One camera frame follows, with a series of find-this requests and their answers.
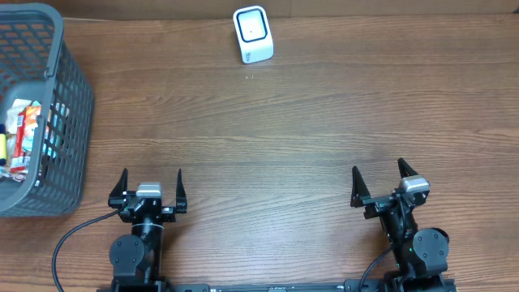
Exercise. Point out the white barcode scanner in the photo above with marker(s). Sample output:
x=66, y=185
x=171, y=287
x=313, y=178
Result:
x=253, y=34

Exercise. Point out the beige brown snack pouch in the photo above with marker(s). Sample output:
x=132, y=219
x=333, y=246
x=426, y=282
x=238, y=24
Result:
x=12, y=116

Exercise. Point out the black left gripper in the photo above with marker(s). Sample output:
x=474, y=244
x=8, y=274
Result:
x=117, y=195

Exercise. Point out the yellow highlighter pen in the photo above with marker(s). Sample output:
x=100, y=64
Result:
x=3, y=147

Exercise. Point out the teal orange snack pack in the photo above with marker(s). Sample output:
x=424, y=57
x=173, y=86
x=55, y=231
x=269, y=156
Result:
x=57, y=121

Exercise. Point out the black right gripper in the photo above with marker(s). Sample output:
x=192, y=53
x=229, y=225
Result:
x=361, y=197

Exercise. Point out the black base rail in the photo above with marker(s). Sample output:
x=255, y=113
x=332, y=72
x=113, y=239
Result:
x=346, y=286

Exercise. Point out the grey plastic shopping basket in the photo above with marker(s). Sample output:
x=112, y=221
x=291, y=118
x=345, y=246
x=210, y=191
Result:
x=36, y=65

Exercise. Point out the red stick snack packet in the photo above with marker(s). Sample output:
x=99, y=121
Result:
x=20, y=162

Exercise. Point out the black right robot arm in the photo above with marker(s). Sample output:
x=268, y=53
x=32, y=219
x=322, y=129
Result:
x=420, y=255

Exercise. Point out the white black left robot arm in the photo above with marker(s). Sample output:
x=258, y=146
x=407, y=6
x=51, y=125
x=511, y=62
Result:
x=136, y=257

